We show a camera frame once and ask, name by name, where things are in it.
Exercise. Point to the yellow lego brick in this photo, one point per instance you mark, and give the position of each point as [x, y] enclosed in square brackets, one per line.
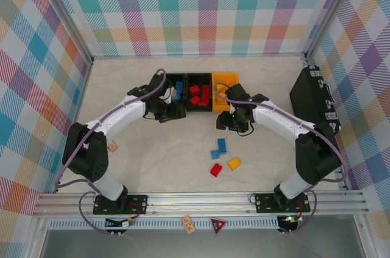
[221, 91]
[234, 163]

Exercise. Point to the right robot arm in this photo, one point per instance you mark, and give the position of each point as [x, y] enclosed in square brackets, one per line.
[280, 119]

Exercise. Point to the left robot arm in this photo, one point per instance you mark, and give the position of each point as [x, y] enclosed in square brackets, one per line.
[122, 114]

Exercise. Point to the small blue lego brick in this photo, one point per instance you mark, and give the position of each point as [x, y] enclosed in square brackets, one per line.
[215, 154]

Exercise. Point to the yellow plastic bin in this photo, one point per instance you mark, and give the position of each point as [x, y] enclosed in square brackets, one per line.
[228, 78]

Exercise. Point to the small orange paper tag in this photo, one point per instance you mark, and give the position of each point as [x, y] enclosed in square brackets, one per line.
[113, 147]

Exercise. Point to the black hard case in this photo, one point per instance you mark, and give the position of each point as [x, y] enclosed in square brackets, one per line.
[310, 99]

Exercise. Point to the black red triangle sticker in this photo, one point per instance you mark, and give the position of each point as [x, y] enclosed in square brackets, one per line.
[218, 224]

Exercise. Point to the wooden tag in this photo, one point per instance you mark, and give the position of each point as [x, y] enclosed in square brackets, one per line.
[187, 224]

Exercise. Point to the black plug with yellow connector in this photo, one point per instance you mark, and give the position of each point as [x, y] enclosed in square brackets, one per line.
[117, 224]

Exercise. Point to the black plug with green light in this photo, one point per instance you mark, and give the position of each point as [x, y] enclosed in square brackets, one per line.
[288, 224]

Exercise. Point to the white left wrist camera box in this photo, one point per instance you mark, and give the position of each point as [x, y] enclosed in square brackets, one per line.
[168, 94]

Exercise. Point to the aluminium back frame rail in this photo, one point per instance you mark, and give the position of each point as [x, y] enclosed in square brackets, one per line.
[198, 56]

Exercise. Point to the aluminium front rail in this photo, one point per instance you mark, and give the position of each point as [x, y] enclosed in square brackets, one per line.
[198, 204]

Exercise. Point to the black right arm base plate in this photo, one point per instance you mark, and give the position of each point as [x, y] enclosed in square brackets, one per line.
[265, 203]

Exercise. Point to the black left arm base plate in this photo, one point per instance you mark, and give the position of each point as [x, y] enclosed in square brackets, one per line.
[137, 204]

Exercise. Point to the aluminium frame post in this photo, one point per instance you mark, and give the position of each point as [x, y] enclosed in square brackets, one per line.
[330, 11]
[62, 11]

